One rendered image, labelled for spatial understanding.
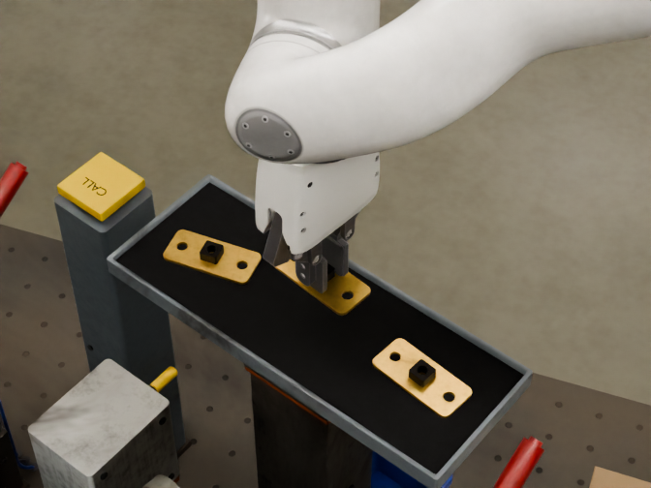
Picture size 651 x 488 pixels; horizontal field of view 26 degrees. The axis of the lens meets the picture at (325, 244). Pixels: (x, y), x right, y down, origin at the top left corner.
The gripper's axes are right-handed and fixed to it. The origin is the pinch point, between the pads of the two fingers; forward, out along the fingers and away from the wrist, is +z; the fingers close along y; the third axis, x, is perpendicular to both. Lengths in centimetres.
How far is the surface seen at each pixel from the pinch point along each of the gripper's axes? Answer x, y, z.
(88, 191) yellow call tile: -26.5, 4.2, 7.8
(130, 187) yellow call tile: -24.0, 1.2, 7.8
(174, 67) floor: -138, -95, 123
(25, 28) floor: -173, -80, 123
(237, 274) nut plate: -8.7, 1.8, 7.6
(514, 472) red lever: 21.4, -0.2, 9.7
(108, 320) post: -24.4, 6.0, 23.9
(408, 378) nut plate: 9.8, -0.2, 7.7
